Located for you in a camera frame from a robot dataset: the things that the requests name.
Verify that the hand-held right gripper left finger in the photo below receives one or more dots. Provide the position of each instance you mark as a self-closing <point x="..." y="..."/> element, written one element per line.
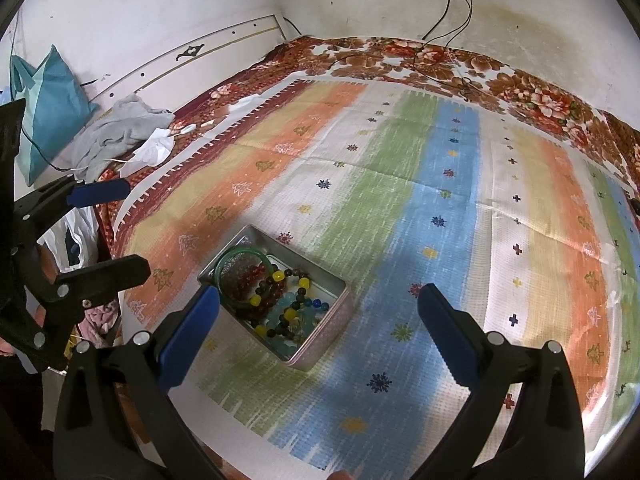
<point x="187" y="340"/>

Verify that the teal fabric bag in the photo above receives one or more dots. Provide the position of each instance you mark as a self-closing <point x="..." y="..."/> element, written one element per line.
<point x="50" y="105"/>

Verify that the metal tin box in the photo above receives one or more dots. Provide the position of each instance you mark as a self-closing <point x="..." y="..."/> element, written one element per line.
<point x="325" y="330"/>

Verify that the green jade bangle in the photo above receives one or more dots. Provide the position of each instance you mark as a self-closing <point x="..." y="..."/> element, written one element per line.
<point x="220" y="267"/>

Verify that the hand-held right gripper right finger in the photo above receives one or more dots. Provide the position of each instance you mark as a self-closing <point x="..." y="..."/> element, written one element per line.
<point x="450" y="335"/>

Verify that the small white charger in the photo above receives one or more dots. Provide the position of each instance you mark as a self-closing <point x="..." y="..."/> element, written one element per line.
<point x="187" y="129"/>

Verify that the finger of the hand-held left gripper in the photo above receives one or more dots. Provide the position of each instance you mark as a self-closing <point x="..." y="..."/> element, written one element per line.
<point x="100" y="192"/>
<point x="110" y="270"/>

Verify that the pink cloth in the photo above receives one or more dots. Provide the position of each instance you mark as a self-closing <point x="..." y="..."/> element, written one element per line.
<point x="100" y="317"/>

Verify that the white crumpled cloth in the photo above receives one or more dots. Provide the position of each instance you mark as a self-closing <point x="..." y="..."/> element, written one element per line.
<point x="150" y="152"/>

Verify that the white headboard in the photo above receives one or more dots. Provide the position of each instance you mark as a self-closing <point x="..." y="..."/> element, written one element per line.
<point x="225" y="42"/>

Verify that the pastel striped blanket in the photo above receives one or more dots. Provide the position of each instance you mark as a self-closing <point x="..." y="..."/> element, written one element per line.
<point x="390" y="200"/>

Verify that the grey cloth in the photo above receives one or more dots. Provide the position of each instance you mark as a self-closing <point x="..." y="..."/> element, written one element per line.
<point x="115" y="130"/>

